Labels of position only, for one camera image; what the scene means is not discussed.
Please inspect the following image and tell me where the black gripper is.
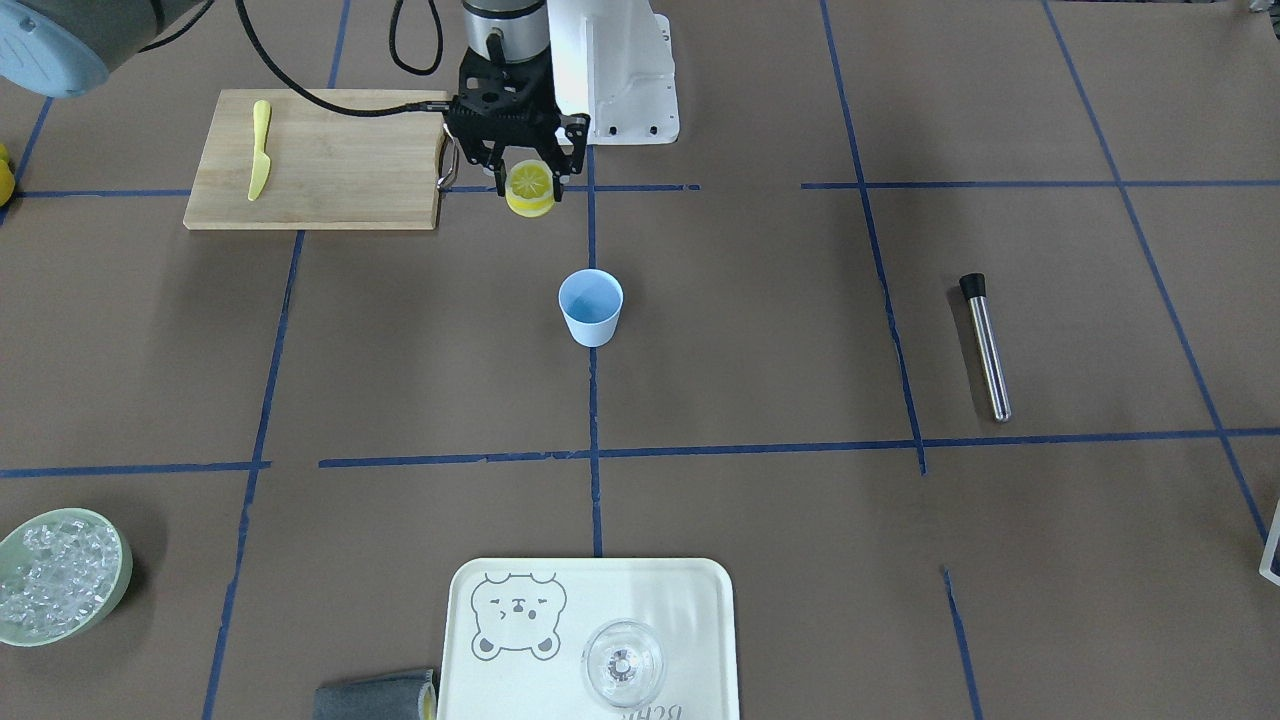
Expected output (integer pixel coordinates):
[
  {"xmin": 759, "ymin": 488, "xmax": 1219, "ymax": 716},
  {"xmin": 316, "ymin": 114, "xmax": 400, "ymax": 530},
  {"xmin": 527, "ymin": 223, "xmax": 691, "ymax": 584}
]
[{"xmin": 444, "ymin": 50, "xmax": 591, "ymax": 202}]

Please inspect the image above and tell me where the yellow lemon half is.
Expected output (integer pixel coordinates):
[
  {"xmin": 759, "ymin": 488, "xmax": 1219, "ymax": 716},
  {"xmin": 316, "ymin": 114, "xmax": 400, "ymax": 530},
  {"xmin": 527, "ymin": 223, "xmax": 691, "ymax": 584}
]
[{"xmin": 504, "ymin": 159, "xmax": 556, "ymax": 218}]

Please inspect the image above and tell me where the steel muddler black tip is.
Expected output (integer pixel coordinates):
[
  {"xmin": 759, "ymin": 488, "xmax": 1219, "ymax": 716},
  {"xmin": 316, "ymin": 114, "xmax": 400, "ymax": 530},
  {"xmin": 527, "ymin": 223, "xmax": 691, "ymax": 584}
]
[{"xmin": 959, "ymin": 272, "xmax": 1012, "ymax": 424}]

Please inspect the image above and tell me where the light blue cup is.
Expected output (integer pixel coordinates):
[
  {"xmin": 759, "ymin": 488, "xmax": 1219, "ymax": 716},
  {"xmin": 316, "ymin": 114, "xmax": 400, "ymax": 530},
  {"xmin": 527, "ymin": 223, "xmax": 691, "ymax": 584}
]
[{"xmin": 557, "ymin": 268, "xmax": 625, "ymax": 348}]

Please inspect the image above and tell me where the whole yellow lemon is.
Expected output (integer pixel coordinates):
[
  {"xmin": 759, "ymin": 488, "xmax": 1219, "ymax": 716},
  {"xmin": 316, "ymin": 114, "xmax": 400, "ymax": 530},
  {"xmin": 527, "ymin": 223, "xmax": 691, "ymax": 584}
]
[{"xmin": 0, "ymin": 143, "xmax": 17, "ymax": 208}]

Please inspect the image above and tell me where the bamboo cutting board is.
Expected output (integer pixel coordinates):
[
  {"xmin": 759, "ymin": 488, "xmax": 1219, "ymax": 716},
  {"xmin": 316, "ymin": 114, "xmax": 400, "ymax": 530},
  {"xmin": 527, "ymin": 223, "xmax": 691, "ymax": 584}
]
[{"xmin": 183, "ymin": 88, "xmax": 448, "ymax": 231}]

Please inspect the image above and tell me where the yellow plastic knife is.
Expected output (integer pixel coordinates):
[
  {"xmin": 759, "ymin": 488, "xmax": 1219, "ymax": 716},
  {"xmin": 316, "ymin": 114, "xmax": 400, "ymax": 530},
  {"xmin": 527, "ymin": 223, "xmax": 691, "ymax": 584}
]
[{"xmin": 246, "ymin": 99, "xmax": 273, "ymax": 202}]

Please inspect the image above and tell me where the cream bear tray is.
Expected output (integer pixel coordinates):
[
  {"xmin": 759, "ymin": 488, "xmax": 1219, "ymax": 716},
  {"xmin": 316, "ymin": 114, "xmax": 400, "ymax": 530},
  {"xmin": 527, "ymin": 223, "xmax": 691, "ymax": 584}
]
[{"xmin": 436, "ymin": 559, "xmax": 740, "ymax": 719}]

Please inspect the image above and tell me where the clear wine glass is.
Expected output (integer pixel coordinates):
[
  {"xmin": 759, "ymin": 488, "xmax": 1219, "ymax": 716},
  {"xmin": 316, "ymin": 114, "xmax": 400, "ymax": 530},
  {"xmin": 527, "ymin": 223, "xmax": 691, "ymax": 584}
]
[{"xmin": 580, "ymin": 618, "xmax": 667, "ymax": 711}]

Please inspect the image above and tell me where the green bowl of ice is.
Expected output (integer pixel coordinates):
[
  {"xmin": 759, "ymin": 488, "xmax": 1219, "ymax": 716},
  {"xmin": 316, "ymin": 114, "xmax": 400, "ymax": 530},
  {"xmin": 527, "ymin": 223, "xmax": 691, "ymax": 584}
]
[{"xmin": 1, "ymin": 507, "xmax": 134, "ymax": 648}]

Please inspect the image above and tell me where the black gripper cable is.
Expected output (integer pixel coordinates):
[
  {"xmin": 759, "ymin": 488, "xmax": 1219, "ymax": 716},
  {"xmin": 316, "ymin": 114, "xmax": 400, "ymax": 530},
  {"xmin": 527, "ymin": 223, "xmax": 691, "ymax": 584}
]
[{"xmin": 236, "ymin": 0, "xmax": 453, "ymax": 117}]

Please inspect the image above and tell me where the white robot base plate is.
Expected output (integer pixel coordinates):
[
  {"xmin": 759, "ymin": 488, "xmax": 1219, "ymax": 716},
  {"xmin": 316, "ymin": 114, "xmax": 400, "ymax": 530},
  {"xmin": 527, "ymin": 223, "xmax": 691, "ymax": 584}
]
[{"xmin": 547, "ymin": 1, "xmax": 681, "ymax": 146}]

